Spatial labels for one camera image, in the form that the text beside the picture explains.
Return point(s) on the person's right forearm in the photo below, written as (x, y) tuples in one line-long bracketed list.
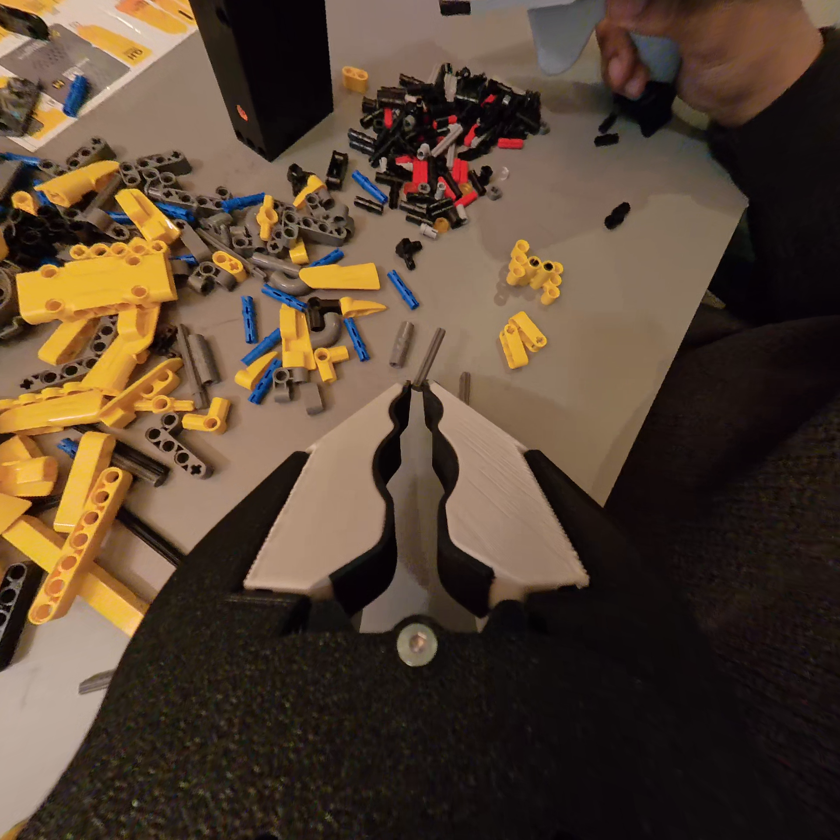
[(787, 197)]

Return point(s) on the small yellow pointed panel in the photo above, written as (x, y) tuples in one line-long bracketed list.
[(358, 306)]

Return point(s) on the person's dark knit clothing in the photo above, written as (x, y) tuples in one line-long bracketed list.
[(754, 492)]

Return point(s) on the blue connector pin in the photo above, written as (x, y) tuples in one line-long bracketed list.
[(75, 95), (369, 187), (402, 289)]

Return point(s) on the yellow connector pair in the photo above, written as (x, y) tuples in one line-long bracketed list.
[(515, 348)]

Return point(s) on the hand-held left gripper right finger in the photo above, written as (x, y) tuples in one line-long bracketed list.
[(512, 512)]

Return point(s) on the long yellow holed beam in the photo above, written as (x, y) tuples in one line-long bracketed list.
[(88, 525)]

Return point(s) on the large yellow panel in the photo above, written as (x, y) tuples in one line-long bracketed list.
[(98, 285)]

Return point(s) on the printed instruction sheet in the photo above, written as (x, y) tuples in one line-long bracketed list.
[(85, 65)]

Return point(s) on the dark grey toy assembly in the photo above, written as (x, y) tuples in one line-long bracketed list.
[(16, 108)]

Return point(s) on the short black connector pin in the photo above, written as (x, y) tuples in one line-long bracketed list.
[(617, 215), (607, 122), (606, 139)]

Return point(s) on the black connector block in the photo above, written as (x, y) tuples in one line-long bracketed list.
[(336, 172)]

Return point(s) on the grey axle joiner tube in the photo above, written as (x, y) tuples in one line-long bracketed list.
[(401, 344)]

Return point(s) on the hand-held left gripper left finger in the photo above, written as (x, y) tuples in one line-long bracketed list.
[(308, 525)]

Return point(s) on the black curved toy part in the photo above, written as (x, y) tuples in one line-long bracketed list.
[(23, 23)]

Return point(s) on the yellow connector cluster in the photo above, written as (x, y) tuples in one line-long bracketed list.
[(518, 272)]

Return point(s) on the grey holed beam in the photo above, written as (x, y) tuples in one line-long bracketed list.
[(176, 449)]

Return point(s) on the black angled connector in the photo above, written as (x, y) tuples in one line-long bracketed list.
[(407, 249)]

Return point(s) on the pile of black red pins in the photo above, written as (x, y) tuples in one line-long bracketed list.
[(413, 172)]

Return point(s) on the yellow short toy beam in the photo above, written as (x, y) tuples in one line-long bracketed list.
[(355, 77)]

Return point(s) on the small black toy part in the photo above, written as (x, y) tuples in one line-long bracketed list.
[(454, 6)]

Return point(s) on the yellow angle connector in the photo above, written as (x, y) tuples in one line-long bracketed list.
[(193, 423)]

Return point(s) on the yellow wing panel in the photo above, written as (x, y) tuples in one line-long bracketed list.
[(341, 277)]

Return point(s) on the heap of mixed toy parts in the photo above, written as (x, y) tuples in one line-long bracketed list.
[(295, 341)]

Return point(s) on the dark grey toy axle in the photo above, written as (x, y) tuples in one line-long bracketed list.
[(464, 386), (430, 354), (96, 682)]

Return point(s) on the person's right hand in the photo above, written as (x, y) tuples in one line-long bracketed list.
[(735, 52)]

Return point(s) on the black box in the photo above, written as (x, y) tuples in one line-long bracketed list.
[(262, 65)]

